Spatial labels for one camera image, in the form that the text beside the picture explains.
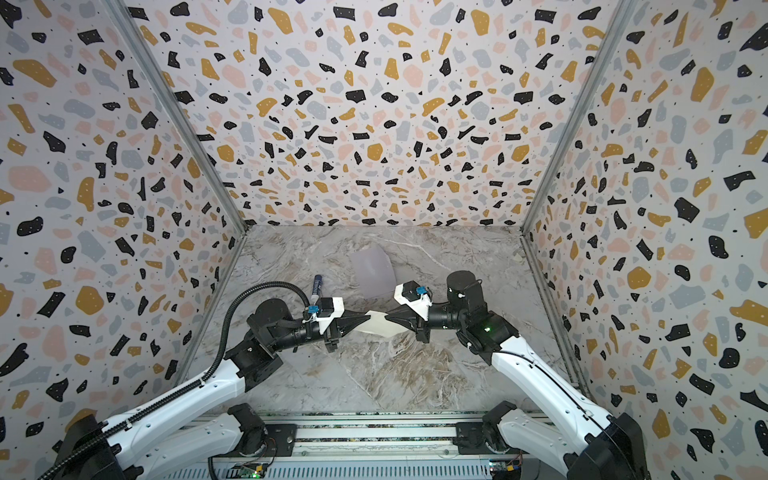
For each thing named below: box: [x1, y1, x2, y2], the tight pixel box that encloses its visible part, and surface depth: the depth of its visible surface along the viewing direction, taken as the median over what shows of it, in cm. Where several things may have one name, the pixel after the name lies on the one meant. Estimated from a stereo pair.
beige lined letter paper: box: [354, 310, 409, 338], surface depth 68 cm
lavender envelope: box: [351, 244, 397, 298], surface depth 109 cm
